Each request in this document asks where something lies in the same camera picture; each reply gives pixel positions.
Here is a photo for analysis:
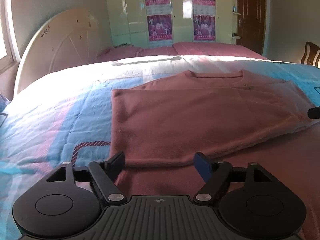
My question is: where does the pink folded blanket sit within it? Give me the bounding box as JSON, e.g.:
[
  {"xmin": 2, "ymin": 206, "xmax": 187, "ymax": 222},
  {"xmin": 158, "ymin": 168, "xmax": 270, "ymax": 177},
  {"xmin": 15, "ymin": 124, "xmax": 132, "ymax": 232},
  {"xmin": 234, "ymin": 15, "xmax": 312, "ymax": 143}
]
[{"xmin": 136, "ymin": 42, "xmax": 267, "ymax": 60}]

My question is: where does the wooden chair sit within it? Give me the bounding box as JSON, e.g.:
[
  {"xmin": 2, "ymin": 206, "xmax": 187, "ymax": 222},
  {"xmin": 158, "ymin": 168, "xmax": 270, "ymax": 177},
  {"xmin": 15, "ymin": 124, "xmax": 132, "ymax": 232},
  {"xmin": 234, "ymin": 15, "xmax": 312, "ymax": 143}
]
[{"xmin": 300, "ymin": 42, "xmax": 320, "ymax": 68}]

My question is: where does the window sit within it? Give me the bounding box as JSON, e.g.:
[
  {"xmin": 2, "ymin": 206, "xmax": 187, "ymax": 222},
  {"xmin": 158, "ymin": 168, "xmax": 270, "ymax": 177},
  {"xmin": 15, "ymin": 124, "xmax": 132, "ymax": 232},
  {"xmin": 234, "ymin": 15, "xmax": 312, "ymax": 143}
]
[{"xmin": 1, "ymin": 0, "xmax": 21, "ymax": 72}]

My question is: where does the cream glossy wardrobe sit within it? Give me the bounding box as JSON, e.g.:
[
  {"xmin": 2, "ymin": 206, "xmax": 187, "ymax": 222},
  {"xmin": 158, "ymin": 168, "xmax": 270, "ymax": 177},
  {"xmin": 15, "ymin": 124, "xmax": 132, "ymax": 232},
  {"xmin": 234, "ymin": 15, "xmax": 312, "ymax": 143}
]
[{"xmin": 107, "ymin": 0, "xmax": 233, "ymax": 48}]

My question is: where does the brown wooden door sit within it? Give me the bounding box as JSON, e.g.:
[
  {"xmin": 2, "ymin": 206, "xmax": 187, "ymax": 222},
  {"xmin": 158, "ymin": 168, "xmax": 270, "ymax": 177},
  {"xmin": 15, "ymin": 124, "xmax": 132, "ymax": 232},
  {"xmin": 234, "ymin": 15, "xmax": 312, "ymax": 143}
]
[{"xmin": 236, "ymin": 0, "xmax": 266, "ymax": 55}]

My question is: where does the blue patterned quilt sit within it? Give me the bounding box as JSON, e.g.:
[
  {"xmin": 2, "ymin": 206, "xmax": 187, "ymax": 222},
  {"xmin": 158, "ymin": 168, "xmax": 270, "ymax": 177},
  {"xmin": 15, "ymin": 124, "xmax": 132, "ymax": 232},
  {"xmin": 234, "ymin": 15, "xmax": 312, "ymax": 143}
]
[{"xmin": 1, "ymin": 55, "xmax": 319, "ymax": 239}]

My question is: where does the lower left pink poster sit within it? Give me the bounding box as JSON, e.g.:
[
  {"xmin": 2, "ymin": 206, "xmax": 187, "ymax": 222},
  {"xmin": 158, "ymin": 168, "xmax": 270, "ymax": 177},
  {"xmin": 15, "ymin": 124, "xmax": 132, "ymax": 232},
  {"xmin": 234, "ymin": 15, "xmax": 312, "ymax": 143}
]
[{"xmin": 147, "ymin": 15, "xmax": 172, "ymax": 42}]

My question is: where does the cream arched headboard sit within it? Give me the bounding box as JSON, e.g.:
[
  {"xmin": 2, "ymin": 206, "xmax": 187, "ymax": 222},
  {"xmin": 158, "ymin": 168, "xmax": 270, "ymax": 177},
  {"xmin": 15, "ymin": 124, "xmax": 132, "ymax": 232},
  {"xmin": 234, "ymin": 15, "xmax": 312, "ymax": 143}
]
[{"xmin": 14, "ymin": 8, "xmax": 110, "ymax": 95}]

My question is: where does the pink knit sweater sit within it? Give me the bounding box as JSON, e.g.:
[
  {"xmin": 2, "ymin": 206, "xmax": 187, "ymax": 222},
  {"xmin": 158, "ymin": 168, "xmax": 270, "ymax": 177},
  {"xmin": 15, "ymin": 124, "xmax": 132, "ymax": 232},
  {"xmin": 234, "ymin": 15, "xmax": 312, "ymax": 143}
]
[{"xmin": 109, "ymin": 69, "xmax": 320, "ymax": 240}]

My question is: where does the lower right pink poster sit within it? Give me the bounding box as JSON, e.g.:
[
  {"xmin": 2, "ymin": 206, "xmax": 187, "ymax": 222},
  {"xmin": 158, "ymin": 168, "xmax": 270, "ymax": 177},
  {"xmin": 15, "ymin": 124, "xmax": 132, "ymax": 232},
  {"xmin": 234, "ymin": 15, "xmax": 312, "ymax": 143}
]
[{"xmin": 193, "ymin": 15, "xmax": 215, "ymax": 42}]

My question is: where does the pink pillow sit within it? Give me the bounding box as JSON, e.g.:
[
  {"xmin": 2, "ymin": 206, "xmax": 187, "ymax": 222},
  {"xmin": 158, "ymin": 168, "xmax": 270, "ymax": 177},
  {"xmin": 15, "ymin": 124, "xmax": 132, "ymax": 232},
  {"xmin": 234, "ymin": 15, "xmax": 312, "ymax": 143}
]
[{"xmin": 97, "ymin": 46, "xmax": 143, "ymax": 62}]

